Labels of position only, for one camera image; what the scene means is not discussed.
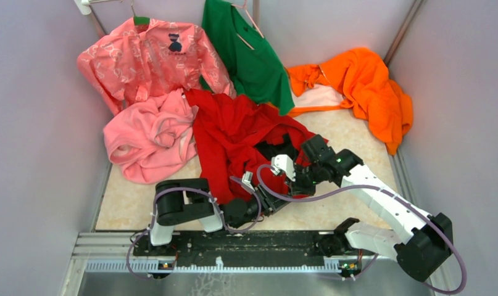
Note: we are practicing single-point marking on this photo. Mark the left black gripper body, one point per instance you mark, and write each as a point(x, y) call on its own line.
point(267, 205)

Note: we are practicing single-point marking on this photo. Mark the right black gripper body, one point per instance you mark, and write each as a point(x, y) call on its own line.
point(307, 177)

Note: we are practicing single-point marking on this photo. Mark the red jacket black lining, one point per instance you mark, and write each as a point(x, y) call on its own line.
point(227, 132)

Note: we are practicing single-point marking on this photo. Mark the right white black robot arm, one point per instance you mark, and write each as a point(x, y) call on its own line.
point(417, 240)

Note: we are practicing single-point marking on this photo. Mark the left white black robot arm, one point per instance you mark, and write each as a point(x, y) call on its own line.
point(180, 201)

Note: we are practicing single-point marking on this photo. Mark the pink patterned bear jacket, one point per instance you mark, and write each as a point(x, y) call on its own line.
point(135, 62)

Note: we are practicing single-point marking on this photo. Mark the orange garment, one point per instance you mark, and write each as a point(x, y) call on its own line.
point(359, 80)

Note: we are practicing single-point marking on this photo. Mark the green shirt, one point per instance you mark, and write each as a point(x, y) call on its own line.
point(252, 64)

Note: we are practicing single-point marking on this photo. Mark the plain pink garment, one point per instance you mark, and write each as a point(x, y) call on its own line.
point(151, 140)

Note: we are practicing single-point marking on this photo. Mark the green clothes hanger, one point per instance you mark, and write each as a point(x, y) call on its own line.
point(138, 20)

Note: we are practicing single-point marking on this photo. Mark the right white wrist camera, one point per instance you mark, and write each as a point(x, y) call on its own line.
point(283, 165)

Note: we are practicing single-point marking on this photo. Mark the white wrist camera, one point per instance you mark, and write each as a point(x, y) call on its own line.
point(283, 165)
point(247, 179)

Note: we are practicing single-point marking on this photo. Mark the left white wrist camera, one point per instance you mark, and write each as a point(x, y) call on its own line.
point(247, 179)

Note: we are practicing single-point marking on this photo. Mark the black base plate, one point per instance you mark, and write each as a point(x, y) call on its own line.
point(254, 249)

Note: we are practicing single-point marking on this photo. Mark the aluminium frame rail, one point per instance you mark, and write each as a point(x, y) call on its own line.
point(107, 244)

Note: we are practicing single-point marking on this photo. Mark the white toothed cable strip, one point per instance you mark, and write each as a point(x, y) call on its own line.
point(142, 267)

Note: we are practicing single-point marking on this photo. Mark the metal corner post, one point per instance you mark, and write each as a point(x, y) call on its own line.
point(403, 30)

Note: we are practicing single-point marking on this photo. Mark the white rail bracket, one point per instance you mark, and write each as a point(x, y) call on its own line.
point(85, 6)

